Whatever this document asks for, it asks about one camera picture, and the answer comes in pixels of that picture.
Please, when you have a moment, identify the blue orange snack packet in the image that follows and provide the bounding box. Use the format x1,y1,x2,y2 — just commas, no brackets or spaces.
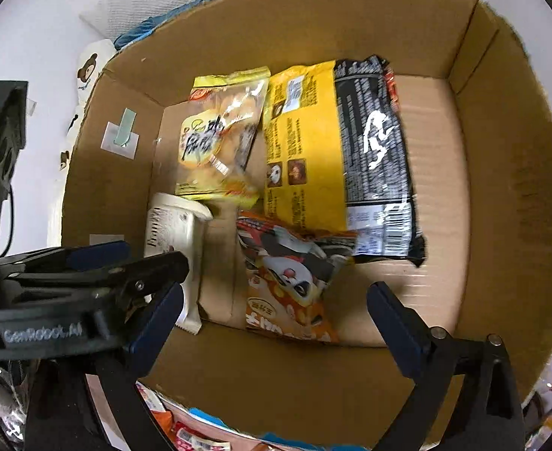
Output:
257,431,352,451

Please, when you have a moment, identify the bear print white cloth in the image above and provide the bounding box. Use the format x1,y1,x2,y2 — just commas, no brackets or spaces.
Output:
60,40,117,170

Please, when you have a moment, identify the orange panda snack packet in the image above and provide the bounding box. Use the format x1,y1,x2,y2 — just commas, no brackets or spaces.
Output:
236,211,359,346

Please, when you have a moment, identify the black cable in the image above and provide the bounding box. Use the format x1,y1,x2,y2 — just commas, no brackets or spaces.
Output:
0,183,16,259

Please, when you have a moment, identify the red snack packet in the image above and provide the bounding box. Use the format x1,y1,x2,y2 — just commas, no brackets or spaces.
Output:
135,380,239,451

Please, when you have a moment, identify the cream white snack packet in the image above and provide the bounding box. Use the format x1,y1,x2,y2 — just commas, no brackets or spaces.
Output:
143,192,214,335

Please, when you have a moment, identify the brown cardboard box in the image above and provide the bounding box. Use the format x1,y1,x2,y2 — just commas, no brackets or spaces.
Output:
61,0,552,451

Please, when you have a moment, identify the yellow noodle packet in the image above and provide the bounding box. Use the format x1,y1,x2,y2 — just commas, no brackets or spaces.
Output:
262,59,359,245

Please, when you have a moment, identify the black noodle packet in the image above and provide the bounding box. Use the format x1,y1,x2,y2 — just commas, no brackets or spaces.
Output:
335,55,427,266

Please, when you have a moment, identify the yellow bread snack packet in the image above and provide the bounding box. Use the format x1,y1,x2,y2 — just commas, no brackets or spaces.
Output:
175,67,271,207

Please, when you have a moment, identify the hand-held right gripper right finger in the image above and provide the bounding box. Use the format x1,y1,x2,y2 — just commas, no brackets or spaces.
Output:
366,281,527,451

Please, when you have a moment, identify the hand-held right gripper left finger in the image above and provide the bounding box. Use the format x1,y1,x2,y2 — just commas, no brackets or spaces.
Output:
24,284,185,451

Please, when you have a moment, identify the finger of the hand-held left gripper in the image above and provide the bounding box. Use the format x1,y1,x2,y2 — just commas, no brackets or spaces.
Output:
3,251,191,312
0,241,132,276

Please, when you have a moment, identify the clear tape patch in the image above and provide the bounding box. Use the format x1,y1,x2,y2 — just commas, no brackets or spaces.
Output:
102,108,140,156

